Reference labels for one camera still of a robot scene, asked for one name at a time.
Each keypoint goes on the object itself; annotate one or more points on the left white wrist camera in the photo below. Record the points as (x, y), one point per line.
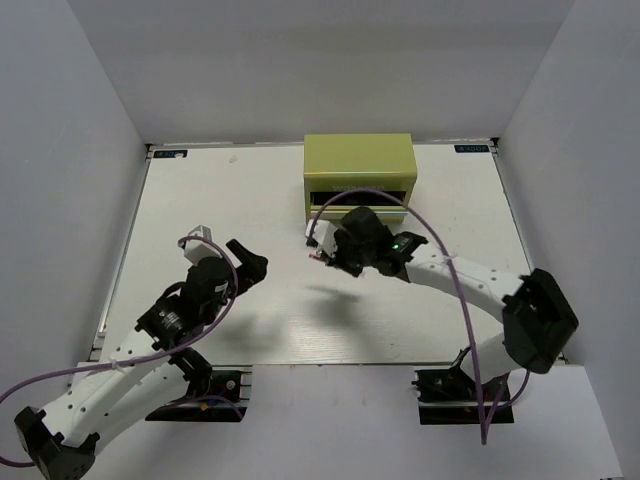
(196, 250)

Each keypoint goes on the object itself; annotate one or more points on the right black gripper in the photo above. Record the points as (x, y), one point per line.
(342, 237)

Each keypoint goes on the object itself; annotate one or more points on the right blue corner sticker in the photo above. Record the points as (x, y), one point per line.
(471, 148)

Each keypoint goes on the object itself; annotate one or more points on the left blue corner sticker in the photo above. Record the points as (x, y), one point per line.
(170, 154)

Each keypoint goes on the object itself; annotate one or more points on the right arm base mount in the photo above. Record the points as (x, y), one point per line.
(447, 397)

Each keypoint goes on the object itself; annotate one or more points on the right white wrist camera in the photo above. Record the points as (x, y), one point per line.
(322, 238)

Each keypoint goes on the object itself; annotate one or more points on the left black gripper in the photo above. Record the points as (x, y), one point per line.
(253, 269)

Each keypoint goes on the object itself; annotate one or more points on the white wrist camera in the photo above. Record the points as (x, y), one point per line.
(196, 250)
(322, 238)

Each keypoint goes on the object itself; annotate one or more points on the blue corner sticker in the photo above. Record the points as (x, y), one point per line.
(471, 148)
(170, 154)

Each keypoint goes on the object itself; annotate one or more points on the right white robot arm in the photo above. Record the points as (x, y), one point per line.
(536, 318)

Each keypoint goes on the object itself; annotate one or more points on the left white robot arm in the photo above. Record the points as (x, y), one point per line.
(155, 365)

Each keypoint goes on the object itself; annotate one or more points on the green metal drawer box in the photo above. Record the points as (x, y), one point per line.
(334, 163)

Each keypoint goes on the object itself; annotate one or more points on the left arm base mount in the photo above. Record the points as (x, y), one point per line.
(210, 395)

